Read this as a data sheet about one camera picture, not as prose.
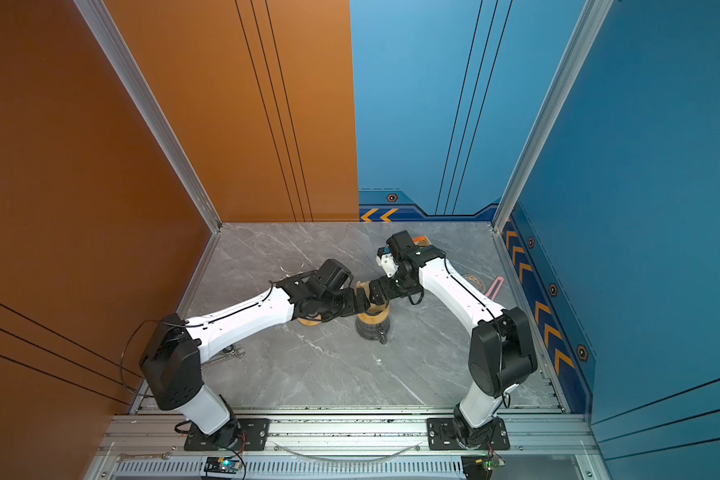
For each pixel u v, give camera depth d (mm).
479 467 707
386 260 800
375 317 825
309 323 902
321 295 641
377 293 756
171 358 419
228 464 706
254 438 736
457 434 645
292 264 1122
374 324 845
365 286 787
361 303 739
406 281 706
